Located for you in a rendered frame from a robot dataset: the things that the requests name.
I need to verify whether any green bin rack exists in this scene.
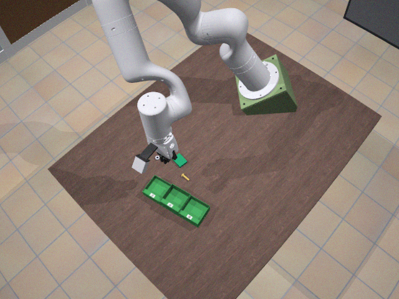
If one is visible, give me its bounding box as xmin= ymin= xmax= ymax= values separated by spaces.
xmin=142 ymin=175 xmax=210 ymax=227

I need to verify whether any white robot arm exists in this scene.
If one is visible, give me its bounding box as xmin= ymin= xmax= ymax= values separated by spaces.
xmin=92 ymin=0 xmax=279 ymax=174

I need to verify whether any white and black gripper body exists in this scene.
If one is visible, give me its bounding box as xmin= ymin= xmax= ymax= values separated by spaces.
xmin=153 ymin=136 xmax=178 ymax=159

